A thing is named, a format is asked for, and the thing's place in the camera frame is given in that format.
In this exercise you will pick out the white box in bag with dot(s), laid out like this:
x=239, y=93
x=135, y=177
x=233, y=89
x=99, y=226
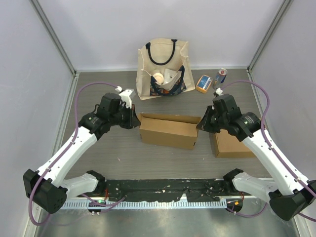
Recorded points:
x=169, y=75

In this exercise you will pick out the tape roll in bag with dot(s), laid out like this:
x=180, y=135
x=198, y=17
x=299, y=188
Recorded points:
x=159, y=78

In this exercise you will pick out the white slotted cable duct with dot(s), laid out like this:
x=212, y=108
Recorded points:
x=181, y=204

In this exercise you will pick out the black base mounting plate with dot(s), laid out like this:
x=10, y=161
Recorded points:
x=165, y=190

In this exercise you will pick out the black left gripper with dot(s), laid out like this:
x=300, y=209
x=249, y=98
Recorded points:
x=134, y=121

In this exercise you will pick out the silver blue drink can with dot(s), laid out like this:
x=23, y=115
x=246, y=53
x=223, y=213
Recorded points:
x=220, y=77

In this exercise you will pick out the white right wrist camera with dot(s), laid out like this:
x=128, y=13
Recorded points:
x=218, y=92

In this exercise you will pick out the spare cardboard blank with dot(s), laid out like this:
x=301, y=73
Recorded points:
x=176, y=131

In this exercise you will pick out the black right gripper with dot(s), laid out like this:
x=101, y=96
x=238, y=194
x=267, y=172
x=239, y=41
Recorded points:
x=201, y=125

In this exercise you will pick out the brown cardboard box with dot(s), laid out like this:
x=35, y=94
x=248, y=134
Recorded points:
x=226, y=146

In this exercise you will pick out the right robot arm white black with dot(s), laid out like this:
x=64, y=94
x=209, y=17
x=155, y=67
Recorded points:
x=290, y=192

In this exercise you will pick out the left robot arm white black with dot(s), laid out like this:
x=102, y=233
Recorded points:
x=47, y=186

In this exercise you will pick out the beige canvas tote bag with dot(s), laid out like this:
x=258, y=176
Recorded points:
x=158, y=55

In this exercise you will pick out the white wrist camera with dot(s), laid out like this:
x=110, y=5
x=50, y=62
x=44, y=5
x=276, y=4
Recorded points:
x=126, y=96
x=218, y=92

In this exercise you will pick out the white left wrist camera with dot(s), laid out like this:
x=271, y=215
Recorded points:
x=126, y=96

